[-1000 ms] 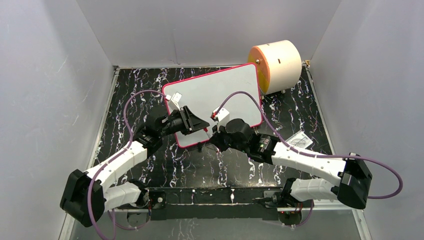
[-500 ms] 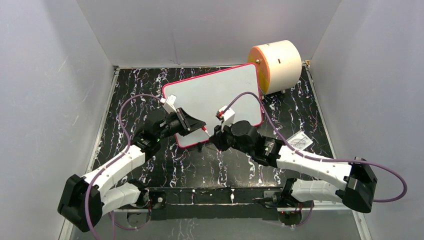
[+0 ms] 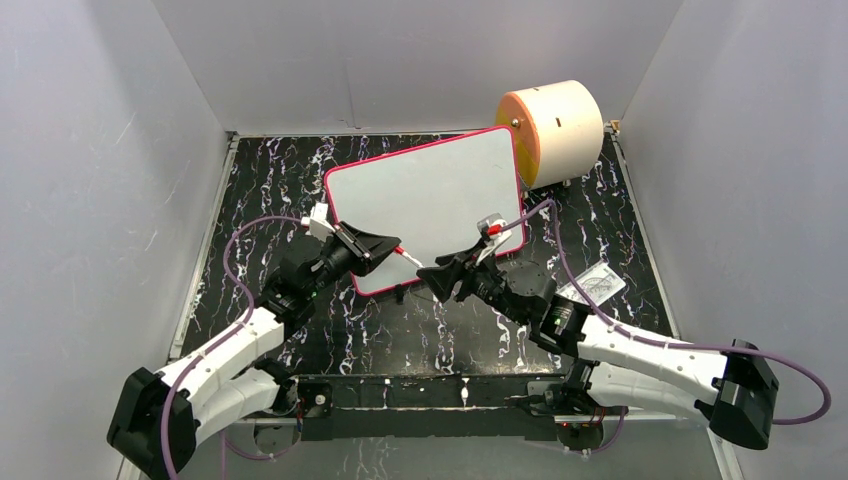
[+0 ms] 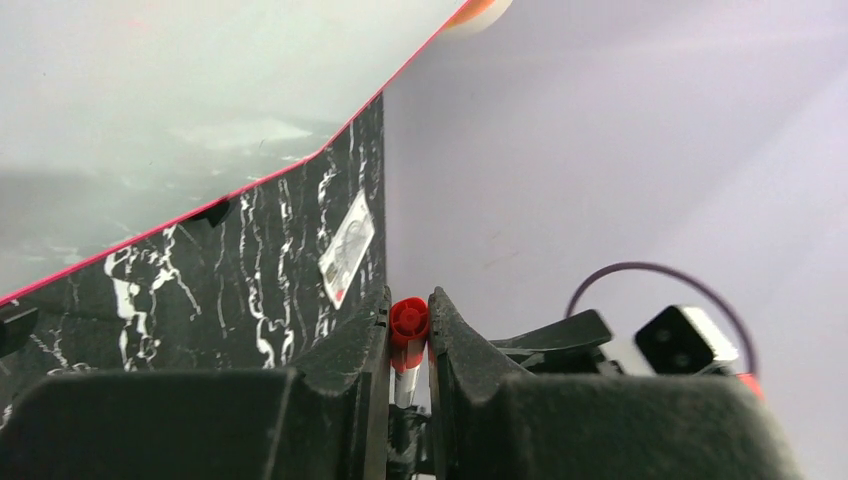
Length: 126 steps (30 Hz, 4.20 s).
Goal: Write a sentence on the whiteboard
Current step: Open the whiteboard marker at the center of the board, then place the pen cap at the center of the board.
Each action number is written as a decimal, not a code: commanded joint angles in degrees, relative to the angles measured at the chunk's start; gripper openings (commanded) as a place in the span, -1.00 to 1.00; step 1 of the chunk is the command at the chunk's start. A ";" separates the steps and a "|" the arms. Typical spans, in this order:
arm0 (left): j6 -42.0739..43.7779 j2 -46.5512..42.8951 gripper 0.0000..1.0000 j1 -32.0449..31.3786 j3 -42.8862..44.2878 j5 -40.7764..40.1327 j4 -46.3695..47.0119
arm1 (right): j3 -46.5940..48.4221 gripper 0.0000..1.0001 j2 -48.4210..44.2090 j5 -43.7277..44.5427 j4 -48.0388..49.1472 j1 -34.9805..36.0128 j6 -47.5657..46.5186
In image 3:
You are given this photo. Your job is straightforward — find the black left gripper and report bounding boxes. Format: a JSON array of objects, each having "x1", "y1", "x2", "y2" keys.
[{"x1": 306, "y1": 223, "x2": 401, "y2": 300}]

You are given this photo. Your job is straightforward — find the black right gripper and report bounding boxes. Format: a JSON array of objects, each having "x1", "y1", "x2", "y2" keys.
[{"x1": 416, "y1": 240, "x2": 529, "y2": 328}]

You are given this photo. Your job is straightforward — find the red whiteboard marker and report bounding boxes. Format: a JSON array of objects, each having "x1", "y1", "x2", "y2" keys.
[{"x1": 394, "y1": 246, "x2": 424, "y2": 269}]

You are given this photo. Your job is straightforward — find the pink-framed whiteboard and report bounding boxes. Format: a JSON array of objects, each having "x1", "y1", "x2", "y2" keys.
[{"x1": 324, "y1": 127, "x2": 523, "y2": 266}]

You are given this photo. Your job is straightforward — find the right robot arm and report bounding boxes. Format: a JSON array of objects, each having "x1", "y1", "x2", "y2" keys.
[{"x1": 417, "y1": 254, "x2": 779, "y2": 450}]

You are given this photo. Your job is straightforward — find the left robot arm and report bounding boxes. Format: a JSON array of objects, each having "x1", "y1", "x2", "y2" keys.
[{"x1": 106, "y1": 222, "x2": 401, "y2": 479}]

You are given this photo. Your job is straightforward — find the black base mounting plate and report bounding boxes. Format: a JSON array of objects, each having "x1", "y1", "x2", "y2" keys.
[{"x1": 233, "y1": 372, "x2": 598, "y2": 444}]

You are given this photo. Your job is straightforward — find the white printed card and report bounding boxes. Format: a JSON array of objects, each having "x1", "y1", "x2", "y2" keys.
[{"x1": 557, "y1": 261, "x2": 626, "y2": 305}]

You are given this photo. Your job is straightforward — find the white cylinder with orange face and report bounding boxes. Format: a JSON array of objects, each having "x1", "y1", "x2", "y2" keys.
[{"x1": 495, "y1": 80, "x2": 604, "y2": 190}]

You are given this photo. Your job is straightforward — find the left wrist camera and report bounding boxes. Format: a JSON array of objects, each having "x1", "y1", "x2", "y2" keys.
[{"x1": 300, "y1": 202, "x2": 335, "y2": 242}]

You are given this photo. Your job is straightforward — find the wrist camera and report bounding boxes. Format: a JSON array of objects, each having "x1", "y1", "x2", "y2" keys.
[
  {"x1": 300, "y1": 202, "x2": 335, "y2": 242},
  {"x1": 475, "y1": 213, "x2": 512, "y2": 264}
]

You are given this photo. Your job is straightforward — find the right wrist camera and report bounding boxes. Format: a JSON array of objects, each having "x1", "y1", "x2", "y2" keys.
[{"x1": 475, "y1": 213, "x2": 512, "y2": 264}]

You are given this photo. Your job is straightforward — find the aluminium frame rail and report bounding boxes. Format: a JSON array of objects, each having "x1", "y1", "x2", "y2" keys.
[{"x1": 119, "y1": 377, "x2": 730, "y2": 427}]

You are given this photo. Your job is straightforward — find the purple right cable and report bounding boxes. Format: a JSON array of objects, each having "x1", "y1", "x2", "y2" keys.
[{"x1": 500, "y1": 198, "x2": 833, "y2": 458}]

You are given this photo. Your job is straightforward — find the purple cable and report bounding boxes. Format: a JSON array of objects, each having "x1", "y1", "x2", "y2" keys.
[
  {"x1": 500, "y1": 198, "x2": 833, "y2": 458},
  {"x1": 160, "y1": 215, "x2": 306, "y2": 480}
]

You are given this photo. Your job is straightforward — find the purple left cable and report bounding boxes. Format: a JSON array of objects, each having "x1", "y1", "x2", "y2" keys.
[{"x1": 160, "y1": 215, "x2": 306, "y2": 480}]

